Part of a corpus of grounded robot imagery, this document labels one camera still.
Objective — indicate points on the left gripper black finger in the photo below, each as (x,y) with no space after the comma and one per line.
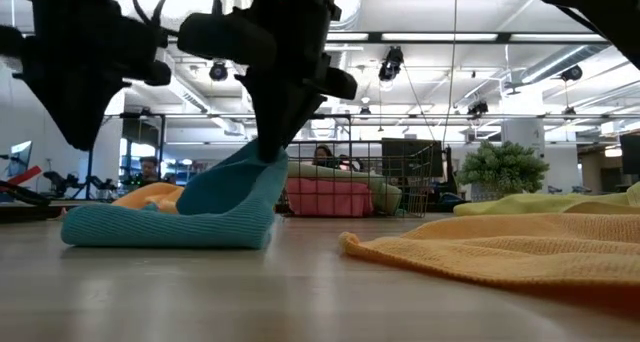
(280,127)

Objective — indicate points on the pink microfiber towel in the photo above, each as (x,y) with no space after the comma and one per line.
(330,197)

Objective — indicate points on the teal microfiber towel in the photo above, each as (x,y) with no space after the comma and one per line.
(200,222)

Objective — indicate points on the yellow microfiber towel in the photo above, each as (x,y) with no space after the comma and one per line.
(540,202)

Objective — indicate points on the background black robot arm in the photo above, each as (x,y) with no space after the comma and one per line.
(60,182)

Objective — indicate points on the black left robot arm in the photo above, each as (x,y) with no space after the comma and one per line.
(75,57)

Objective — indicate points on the person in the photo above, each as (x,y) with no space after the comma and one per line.
(350,163)
(324,157)
(148,169)

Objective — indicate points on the black computer monitor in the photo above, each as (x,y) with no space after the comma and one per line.
(410,157)
(631,154)

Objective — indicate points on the ceiling light strip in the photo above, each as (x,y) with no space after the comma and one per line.
(440,36)

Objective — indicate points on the artificial green plant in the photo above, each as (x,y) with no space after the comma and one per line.
(502,167)

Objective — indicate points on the red bar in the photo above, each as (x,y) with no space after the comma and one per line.
(27,174)

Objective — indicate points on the lit computer monitor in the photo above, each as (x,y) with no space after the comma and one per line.
(20,157)

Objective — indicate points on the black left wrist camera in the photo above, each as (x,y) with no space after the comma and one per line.
(335,83)

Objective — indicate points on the black metal frame stand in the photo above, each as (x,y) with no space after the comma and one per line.
(161,147)

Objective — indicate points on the silver ventilation duct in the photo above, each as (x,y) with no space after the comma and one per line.
(560,64)

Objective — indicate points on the black aluminium table frame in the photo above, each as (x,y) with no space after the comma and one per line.
(25,212)

